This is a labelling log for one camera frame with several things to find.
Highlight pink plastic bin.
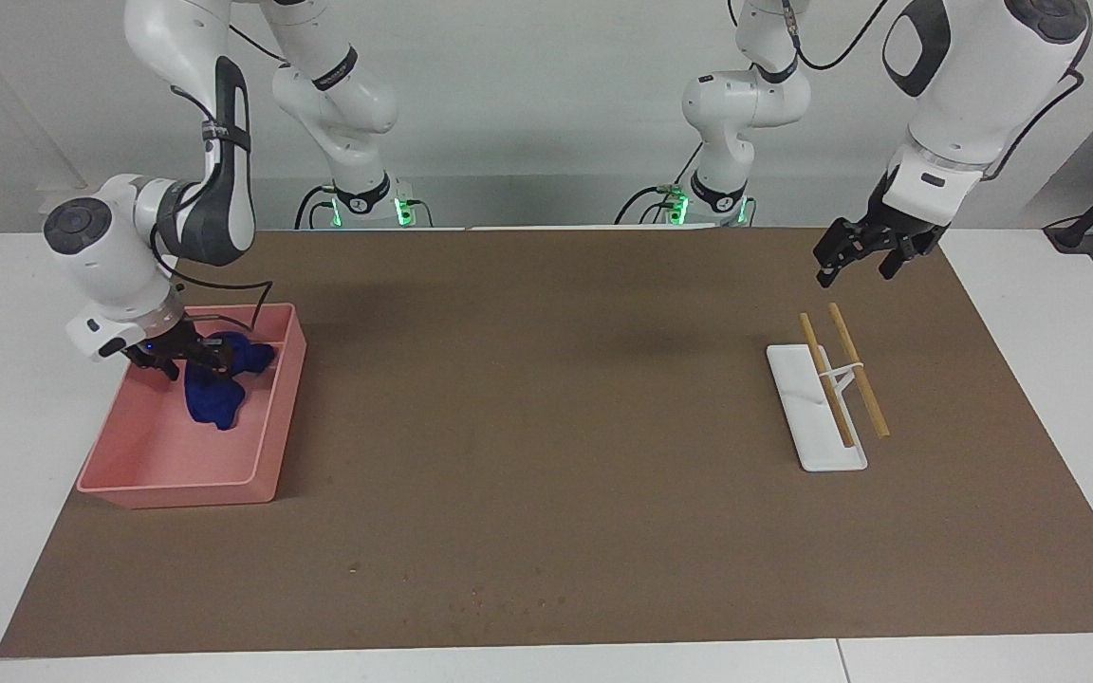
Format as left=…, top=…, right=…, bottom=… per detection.
left=76, top=303, right=308, bottom=510

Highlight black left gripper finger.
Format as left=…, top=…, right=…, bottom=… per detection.
left=878, top=237, right=919, bottom=282
left=812, top=218, right=878, bottom=289

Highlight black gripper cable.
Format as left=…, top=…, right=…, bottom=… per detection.
left=150, top=19, right=275, bottom=333
left=725, top=0, right=1090, bottom=181

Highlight black right base cables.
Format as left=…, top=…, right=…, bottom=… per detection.
left=294, top=184, right=435, bottom=231

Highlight brown table mat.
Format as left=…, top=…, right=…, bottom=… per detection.
left=0, top=228, right=1093, bottom=660

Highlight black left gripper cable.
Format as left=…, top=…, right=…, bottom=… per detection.
left=725, top=0, right=1090, bottom=181

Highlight black base cables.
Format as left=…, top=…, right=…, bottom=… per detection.
left=614, top=142, right=701, bottom=228
left=294, top=184, right=435, bottom=231

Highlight wooden rack rod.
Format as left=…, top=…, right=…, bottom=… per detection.
left=798, top=312, right=857, bottom=451
left=827, top=302, right=892, bottom=440

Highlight white towel rack base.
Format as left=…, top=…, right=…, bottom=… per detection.
left=766, top=343, right=870, bottom=473

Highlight blue towel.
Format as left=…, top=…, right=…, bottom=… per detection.
left=184, top=331, right=277, bottom=433

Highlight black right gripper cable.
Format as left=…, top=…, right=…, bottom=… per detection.
left=150, top=19, right=275, bottom=333

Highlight black left base cables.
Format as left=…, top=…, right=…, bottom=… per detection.
left=614, top=142, right=701, bottom=228

